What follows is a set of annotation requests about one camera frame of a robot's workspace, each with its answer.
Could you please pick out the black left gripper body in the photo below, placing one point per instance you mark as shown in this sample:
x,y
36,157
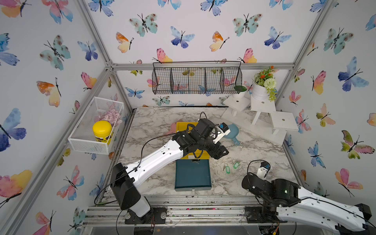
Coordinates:
x,y
206,145

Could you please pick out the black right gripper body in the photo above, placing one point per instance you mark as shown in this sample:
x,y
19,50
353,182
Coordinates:
x,y
248,176

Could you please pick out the yellow plastic drawer box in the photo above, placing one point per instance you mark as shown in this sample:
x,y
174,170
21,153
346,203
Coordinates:
x,y
181,126

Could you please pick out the key with green tag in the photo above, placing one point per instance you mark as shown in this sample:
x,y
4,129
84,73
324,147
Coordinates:
x,y
226,168
236,165

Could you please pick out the dark teal plastic drawer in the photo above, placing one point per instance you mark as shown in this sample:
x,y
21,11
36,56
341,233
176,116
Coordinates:
x,y
192,176

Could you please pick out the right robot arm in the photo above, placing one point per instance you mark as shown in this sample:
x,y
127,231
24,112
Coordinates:
x,y
284,201

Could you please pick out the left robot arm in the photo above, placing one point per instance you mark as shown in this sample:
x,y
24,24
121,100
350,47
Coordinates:
x,y
125,180

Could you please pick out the blue plastic dustpan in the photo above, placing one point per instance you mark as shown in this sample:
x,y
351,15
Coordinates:
x,y
234,131

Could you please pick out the white stepped plant stand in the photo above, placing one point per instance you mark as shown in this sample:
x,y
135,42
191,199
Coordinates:
x,y
260,117

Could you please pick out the small white pot green plant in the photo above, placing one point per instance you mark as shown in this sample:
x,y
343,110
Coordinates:
x,y
240,92

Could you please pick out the white pot with flowers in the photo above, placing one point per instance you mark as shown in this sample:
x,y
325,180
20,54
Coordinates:
x,y
265,85

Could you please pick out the pink flower bunch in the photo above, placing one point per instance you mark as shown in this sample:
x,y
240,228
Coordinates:
x,y
112,116

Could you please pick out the yellow lidded jar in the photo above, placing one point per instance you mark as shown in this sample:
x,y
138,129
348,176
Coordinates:
x,y
102,131

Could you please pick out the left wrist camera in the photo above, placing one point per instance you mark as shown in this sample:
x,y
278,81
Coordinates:
x,y
220,131

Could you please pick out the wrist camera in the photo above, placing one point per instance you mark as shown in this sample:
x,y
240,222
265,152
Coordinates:
x,y
220,131
263,169

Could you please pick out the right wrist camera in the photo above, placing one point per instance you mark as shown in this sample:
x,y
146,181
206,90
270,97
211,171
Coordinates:
x,y
263,169

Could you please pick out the black wire wall basket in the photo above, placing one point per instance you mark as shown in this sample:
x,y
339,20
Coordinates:
x,y
196,78

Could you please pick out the white wire mesh basket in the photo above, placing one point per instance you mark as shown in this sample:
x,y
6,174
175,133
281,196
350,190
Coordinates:
x,y
82,138

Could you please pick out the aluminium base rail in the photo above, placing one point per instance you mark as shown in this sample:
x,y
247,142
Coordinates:
x,y
181,210

